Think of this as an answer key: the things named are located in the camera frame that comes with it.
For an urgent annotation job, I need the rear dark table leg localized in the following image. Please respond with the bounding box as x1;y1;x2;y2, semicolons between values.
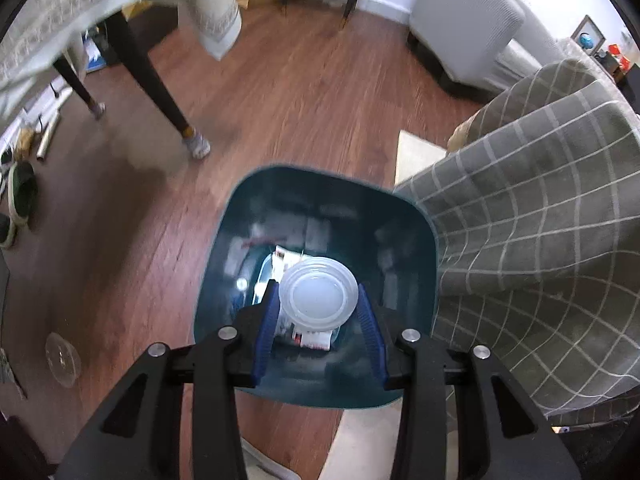
53;55;105;119

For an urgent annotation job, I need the front dark table leg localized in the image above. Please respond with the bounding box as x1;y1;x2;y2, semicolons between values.
104;11;210;159

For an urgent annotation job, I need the beige tablecloth side table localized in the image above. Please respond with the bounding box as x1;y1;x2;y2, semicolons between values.
1;0;242;128

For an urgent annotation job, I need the small blue globe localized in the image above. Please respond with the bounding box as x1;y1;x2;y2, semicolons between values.
578;32;594;50

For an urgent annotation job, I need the dark table leg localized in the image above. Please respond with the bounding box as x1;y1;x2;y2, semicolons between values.
53;55;105;119
104;11;210;159

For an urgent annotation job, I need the grey checked round tablecloth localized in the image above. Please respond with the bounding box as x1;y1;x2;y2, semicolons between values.
396;58;639;426

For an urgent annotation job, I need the green white slipper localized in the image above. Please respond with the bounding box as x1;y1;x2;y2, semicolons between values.
0;212;17;249
8;160;38;226

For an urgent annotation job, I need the picture frame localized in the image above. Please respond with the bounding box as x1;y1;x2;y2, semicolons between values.
570;15;605;56

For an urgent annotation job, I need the white plastic lid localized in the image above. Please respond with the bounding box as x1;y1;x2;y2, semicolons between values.
279;257;359;332

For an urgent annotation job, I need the dark teal trash bin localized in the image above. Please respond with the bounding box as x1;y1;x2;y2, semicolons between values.
193;166;437;410

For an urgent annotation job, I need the grey armchair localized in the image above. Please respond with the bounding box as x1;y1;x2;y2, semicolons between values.
408;0;564;93

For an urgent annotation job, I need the clear plastic dome lid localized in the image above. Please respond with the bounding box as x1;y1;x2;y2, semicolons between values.
44;333;81;388

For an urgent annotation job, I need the silver rolled tube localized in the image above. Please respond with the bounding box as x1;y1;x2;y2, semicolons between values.
36;112;61;162

